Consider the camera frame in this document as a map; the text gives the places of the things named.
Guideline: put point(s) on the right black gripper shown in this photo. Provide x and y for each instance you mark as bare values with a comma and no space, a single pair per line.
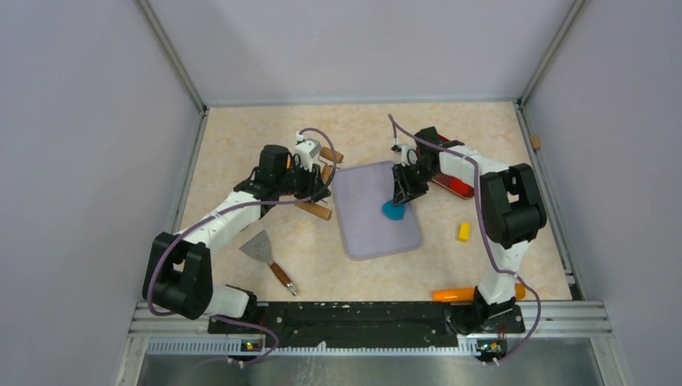
404,190

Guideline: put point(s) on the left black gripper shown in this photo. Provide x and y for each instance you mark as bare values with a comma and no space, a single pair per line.
313,179

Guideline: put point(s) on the blue dough piece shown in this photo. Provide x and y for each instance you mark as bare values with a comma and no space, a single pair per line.
392,211

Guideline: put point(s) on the wooden rolling pin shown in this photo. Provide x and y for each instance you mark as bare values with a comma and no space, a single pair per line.
317,183

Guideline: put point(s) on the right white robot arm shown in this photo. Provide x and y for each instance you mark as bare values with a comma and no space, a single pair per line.
508,204

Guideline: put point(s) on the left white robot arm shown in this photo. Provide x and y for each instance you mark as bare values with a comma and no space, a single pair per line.
179,272

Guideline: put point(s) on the red dough disc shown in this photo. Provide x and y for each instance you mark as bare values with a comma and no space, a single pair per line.
461,189

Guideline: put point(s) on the lavender plastic tray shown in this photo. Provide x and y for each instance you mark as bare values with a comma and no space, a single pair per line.
360,192

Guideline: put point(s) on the red plate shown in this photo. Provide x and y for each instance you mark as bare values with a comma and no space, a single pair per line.
442,180

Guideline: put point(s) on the yellow block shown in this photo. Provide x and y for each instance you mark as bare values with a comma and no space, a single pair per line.
463,234

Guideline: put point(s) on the orange carrot toy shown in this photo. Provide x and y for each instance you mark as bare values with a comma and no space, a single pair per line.
467,294

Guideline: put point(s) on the small wooden block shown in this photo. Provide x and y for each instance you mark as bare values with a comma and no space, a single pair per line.
535,142

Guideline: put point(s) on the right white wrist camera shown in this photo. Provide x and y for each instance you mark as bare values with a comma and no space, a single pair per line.
408,152

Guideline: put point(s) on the metal scraper wooden handle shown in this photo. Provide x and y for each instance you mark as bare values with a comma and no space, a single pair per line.
259,248

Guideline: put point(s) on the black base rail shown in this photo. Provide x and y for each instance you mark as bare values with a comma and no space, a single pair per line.
361,324

